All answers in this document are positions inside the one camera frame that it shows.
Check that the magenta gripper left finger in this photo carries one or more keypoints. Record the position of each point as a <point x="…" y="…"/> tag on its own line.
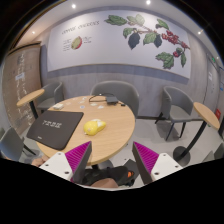
<point x="71" y="165"/>

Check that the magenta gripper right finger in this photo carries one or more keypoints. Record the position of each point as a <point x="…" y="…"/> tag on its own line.
<point x="151" y="165"/>

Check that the yellow computer mouse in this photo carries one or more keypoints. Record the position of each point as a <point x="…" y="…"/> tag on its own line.
<point x="94" y="126"/>

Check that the black bag on floor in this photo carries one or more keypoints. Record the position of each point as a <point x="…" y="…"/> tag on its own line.
<point x="121" y="175"/>

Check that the small round table right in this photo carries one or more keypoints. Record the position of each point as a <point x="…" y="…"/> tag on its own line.
<point x="181" y="154"/>

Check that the small round table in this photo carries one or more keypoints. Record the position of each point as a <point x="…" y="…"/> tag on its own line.
<point x="29" y="99"/>
<point x="181" y="154"/>

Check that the round wooden table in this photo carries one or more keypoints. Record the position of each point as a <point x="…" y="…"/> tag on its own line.
<point x="119" y="126"/>

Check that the grey chair right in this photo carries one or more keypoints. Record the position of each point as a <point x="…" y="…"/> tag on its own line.
<point x="176" y="106"/>

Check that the black power adapter box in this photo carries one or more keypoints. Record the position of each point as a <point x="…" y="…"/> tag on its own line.
<point x="111" y="100"/>

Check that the grey chair bottom left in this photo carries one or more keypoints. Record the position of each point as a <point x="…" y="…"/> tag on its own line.
<point x="11" y="145"/>

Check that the grey chair behind table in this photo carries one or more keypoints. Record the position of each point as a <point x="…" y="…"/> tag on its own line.
<point x="123" y="91"/>

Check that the small round table left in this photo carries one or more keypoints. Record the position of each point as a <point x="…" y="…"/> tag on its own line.
<point x="29" y="99"/>

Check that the coffee cherries wall poster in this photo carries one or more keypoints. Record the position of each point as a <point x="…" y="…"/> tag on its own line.
<point x="120" y="37"/>

